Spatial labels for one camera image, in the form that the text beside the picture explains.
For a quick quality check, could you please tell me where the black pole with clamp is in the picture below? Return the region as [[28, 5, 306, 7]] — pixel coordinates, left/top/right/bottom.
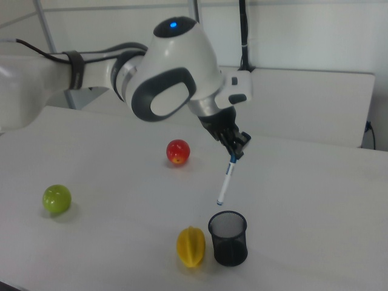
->
[[236, 0, 257, 73]]

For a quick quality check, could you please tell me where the red toy apple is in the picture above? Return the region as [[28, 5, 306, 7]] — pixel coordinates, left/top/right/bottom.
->
[[166, 139, 191, 166]]

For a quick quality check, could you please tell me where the black cable at table edge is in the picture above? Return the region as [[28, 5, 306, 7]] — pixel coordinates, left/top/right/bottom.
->
[[364, 121, 377, 150]]

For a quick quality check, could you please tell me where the white marker pen blue cap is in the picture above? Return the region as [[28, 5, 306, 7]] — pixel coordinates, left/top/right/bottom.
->
[[216, 153, 238, 207]]

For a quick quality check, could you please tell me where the green toy apple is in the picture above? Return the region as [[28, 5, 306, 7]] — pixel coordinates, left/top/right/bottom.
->
[[42, 184, 72, 214]]

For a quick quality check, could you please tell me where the black mesh pen cup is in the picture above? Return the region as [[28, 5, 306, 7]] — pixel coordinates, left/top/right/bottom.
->
[[207, 211, 249, 268]]

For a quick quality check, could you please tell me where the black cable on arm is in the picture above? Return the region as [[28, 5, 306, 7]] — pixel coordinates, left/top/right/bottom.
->
[[0, 38, 74, 64]]

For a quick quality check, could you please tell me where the black velcro strap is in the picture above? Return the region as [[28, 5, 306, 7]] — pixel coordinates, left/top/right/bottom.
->
[[61, 50, 87, 91]]

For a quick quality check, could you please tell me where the grey partition frame post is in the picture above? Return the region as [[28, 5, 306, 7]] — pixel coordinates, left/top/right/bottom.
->
[[190, 0, 204, 24]]

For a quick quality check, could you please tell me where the grey slanted frame post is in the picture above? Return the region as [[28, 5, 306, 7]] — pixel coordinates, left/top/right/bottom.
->
[[32, 0, 77, 110]]

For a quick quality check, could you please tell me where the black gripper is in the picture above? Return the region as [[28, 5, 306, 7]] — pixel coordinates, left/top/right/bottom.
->
[[199, 106, 253, 161]]

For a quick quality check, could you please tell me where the yellow toy starfruit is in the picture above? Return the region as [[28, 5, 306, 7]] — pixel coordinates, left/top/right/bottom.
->
[[176, 226, 207, 269]]

